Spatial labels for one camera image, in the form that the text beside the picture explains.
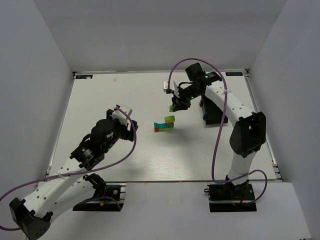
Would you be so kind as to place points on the right blue corner label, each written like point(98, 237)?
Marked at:
point(234, 74)

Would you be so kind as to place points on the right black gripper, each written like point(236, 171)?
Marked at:
point(180, 100)

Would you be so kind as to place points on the teal arch block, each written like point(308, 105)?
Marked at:
point(160, 125)

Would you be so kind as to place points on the long green block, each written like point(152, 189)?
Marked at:
point(166, 129)

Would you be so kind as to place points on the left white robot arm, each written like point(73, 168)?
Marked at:
point(35, 212)

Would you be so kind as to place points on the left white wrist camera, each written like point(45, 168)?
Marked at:
point(122, 112)

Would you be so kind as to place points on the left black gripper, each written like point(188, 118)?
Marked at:
point(130, 131)

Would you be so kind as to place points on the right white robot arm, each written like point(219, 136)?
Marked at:
point(249, 127)

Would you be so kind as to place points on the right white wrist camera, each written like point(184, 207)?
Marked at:
point(171, 87)

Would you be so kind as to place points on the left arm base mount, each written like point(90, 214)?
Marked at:
point(110, 198)

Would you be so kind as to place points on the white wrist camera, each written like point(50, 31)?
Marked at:
point(122, 112)
point(171, 87)

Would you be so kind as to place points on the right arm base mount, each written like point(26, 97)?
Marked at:
point(226, 198)

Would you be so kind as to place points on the left blue corner label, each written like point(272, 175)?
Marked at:
point(84, 76)

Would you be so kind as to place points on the blue corner label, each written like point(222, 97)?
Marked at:
point(84, 76)
point(234, 74)

